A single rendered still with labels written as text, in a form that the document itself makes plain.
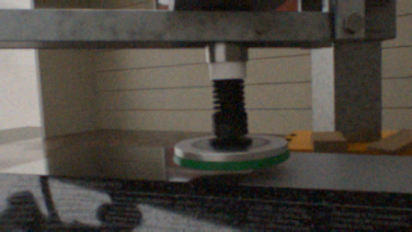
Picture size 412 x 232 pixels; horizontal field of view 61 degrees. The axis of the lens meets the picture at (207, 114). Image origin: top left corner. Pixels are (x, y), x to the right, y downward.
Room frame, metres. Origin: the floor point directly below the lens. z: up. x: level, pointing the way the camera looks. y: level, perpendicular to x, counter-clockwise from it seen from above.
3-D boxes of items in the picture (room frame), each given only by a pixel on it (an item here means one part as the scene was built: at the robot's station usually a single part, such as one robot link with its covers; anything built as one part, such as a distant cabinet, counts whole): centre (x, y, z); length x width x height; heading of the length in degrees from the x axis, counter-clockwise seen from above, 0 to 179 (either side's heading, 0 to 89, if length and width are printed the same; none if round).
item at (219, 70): (0.66, -0.04, 1.04); 0.07 x 0.07 x 0.04
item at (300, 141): (1.37, -0.54, 0.76); 0.49 x 0.49 x 0.05; 67
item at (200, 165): (0.66, -0.04, 0.90); 0.22 x 0.22 x 0.04
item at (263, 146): (0.66, -0.04, 0.90); 0.21 x 0.21 x 0.01
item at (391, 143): (1.15, -0.64, 0.80); 0.20 x 0.10 x 0.05; 118
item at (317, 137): (1.16, -0.40, 0.81); 0.20 x 0.10 x 0.05; 165
